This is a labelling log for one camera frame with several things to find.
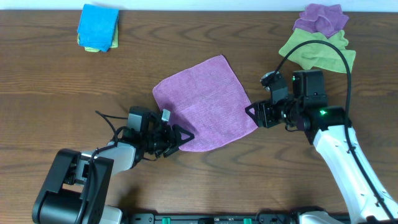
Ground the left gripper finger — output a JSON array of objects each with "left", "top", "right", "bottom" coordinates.
[
  {"left": 163, "top": 146, "right": 179, "bottom": 157},
  {"left": 172, "top": 124, "right": 195, "bottom": 146}
]

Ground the purple microfiber cloth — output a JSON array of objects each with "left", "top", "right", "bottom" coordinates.
[{"left": 152, "top": 55, "right": 257, "bottom": 152}]

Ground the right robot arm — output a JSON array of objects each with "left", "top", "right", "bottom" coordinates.
[{"left": 245, "top": 70, "right": 397, "bottom": 223}]

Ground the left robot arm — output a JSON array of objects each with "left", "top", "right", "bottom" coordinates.
[{"left": 32, "top": 106, "right": 195, "bottom": 224}]

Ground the crumpled green cloth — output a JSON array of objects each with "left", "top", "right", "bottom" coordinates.
[{"left": 279, "top": 29, "right": 356, "bottom": 73}]

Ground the green folded cloth under blue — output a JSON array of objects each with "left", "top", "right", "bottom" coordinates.
[{"left": 77, "top": 25, "right": 119, "bottom": 53}]

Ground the crumpled purple cloth at back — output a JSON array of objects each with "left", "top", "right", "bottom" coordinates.
[{"left": 292, "top": 4, "right": 349, "bottom": 39}]

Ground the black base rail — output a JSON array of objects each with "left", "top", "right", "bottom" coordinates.
[{"left": 124, "top": 212, "right": 364, "bottom": 224}]

